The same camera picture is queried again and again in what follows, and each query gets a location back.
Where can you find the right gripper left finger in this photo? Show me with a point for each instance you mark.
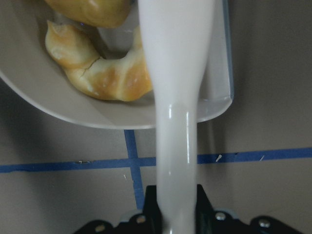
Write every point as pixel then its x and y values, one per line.
pixel 152 211

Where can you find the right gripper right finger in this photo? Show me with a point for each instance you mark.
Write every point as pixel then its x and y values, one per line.
pixel 203 213

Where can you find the golden croissant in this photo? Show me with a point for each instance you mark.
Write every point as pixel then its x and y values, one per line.
pixel 125 79

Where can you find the beige hand brush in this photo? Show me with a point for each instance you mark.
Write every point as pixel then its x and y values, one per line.
pixel 175 36

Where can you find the beige plastic dustpan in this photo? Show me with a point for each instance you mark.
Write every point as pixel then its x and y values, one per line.
pixel 26 68

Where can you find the glazed brown bread roll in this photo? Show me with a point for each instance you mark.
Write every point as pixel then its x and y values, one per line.
pixel 97 13

